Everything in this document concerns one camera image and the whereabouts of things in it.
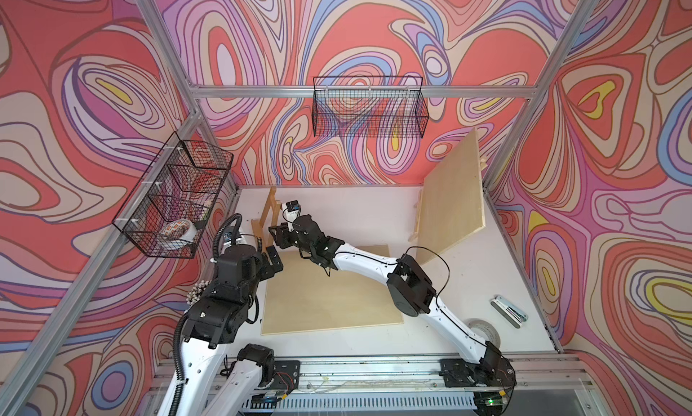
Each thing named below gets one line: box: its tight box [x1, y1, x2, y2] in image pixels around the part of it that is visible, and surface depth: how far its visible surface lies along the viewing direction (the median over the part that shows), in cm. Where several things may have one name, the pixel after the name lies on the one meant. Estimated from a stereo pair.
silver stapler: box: [489, 294, 529, 329], surface depth 84 cm
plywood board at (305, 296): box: [260, 244, 405, 335], surface depth 89 cm
